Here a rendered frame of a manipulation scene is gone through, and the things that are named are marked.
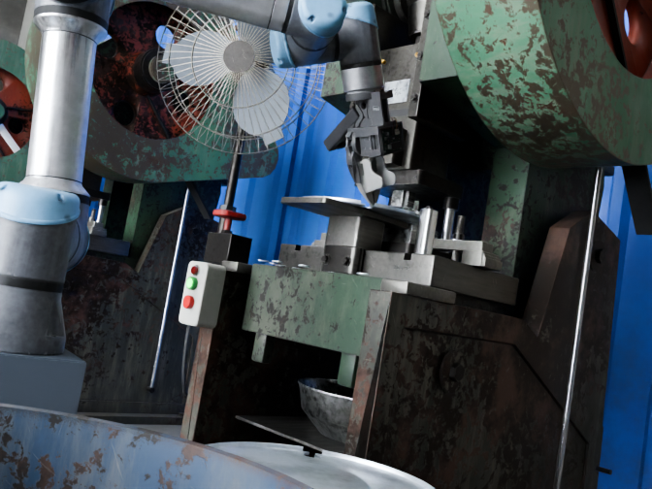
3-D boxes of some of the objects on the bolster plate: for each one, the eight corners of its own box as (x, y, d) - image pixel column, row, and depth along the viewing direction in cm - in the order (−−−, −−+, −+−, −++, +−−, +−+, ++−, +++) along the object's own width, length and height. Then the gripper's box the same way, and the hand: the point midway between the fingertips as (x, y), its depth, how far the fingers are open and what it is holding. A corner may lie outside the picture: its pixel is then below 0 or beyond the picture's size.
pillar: (444, 253, 151) (454, 190, 152) (437, 252, 153) (445, 190, 154) (450, 254, 153) (460, 193, 154) (442, 254, 154) (451, 193, 155)
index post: (424, 254, 131) (431, 205, 131) (411, 253, 133) (419, 205, 134) (433, 256, 133) (440, 208, 133) (420, 255, 135) (428, 208, 136)
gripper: (369, 91, 120) (384, 211, 125) (401, 86, 126) (414, 200, 131) (333, 96, 126) (349, 210, 131) (366, 90, 132) (379, 200, 137)
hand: (370, 198), depth 132 cm, fingers closed
